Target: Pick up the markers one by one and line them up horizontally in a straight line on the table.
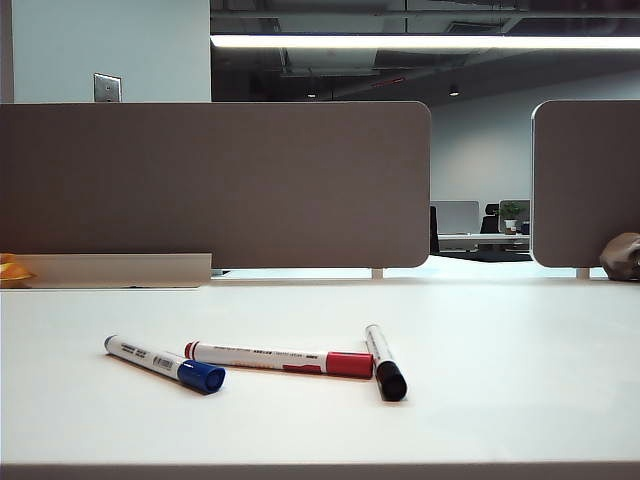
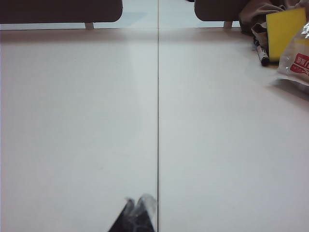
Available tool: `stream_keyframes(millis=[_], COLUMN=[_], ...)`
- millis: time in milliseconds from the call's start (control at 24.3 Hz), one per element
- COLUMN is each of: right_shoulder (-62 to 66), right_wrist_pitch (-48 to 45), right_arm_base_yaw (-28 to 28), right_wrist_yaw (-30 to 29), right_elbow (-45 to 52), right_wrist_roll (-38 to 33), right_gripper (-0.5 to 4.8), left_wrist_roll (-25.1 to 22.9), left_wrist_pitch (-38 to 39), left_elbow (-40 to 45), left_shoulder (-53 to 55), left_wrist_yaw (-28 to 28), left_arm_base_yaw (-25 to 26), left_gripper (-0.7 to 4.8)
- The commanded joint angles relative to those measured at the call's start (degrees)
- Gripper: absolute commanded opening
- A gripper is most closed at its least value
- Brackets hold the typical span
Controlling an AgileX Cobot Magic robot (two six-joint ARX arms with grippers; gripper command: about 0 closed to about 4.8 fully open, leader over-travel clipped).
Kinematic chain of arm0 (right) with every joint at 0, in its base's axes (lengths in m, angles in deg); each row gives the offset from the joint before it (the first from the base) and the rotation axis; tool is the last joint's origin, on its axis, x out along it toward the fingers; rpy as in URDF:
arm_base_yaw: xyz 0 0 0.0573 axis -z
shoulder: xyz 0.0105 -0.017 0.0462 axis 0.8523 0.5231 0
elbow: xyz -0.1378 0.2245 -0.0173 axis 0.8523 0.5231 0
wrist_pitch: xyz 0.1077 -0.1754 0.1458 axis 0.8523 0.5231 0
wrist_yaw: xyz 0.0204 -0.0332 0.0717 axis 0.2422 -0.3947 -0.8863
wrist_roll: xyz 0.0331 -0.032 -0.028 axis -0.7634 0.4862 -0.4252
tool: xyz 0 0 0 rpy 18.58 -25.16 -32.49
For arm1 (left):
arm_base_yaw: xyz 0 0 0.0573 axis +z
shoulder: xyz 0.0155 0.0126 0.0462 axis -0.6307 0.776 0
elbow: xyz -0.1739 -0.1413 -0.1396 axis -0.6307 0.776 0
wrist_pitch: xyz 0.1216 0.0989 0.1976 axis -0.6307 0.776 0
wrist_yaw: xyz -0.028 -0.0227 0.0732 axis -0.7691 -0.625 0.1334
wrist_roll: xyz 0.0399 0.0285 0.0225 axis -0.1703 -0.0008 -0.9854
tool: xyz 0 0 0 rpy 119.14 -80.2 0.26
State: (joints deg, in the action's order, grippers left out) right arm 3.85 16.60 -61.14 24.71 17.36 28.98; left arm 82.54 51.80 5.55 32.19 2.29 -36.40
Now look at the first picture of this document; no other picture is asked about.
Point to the black cap whiteboard marker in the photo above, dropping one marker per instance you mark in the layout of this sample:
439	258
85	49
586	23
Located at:
387	372

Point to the blue cap whiteboard marker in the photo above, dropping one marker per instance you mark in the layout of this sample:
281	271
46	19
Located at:
150	357

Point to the white divider support foot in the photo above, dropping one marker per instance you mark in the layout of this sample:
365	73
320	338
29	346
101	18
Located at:
583	273
378	273

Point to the wide brown desk divider panel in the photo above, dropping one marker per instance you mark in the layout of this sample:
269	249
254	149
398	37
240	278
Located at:
225	185

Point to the red cap whiteboard marker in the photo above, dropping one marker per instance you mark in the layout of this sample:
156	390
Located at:
260	356

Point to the white background desk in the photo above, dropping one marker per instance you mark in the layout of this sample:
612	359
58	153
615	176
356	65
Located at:
475	240

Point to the small potted green plant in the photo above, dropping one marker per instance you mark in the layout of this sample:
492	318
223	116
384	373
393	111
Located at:
510	212

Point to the flat white box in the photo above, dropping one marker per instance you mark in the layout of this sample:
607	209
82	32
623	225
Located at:
125	270

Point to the black pendant ceiling lamp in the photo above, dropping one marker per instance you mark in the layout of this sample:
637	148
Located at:
453	91

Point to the long ceiling light strip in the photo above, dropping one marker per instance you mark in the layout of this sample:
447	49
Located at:
400	41

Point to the narrow brown desk divider panel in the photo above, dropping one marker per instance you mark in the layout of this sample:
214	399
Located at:
580	180

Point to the brown crumpled object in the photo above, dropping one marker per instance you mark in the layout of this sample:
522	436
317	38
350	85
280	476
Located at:
620	255

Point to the orange object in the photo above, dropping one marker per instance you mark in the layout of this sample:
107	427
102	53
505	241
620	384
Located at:
12	270

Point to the metal wall switch plate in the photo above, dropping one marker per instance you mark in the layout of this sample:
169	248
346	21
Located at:
107	88

